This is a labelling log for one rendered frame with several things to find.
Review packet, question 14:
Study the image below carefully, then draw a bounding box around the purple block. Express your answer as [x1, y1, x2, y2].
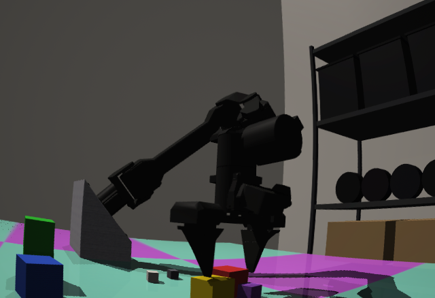
[237, 282, 262, 298]

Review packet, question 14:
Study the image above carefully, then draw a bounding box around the red block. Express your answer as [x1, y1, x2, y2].
[212, 266, 249, 298]

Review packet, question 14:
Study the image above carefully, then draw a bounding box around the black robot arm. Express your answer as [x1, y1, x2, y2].
[97, 92, 304, 218]

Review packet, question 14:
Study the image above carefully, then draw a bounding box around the yellow block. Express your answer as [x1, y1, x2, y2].
[190, 275, 235, 298]

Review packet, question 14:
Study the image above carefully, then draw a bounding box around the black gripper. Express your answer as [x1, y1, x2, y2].
[170, 166, 285, 277]

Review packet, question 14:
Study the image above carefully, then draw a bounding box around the green rectangular block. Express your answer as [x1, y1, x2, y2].
[23, 216, 55, 253]
[23, 248, 54, 259]

